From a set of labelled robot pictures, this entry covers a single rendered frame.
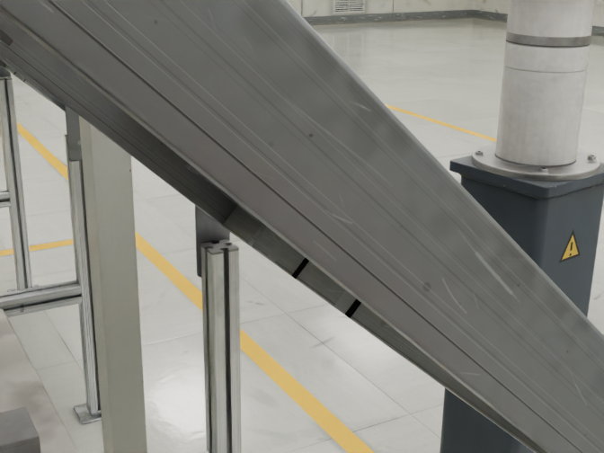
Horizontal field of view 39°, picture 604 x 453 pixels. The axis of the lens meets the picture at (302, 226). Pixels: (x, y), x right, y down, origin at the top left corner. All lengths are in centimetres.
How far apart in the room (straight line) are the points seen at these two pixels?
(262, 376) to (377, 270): 179
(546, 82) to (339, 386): 105
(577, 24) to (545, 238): 31
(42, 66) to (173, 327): 149
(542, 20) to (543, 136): 17
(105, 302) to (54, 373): 85
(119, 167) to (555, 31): 66
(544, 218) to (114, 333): 68
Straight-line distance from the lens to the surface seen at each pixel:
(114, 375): 143
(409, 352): 77
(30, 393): 87
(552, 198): 128
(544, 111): 129
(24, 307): 185
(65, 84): 98
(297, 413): 198
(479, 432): 148
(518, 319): 40
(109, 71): 27
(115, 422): 147
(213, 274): 113
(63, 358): 227
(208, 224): 115
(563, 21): 127
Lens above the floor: 104
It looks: 19 degrees down
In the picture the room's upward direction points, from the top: 1 degrees clockwise
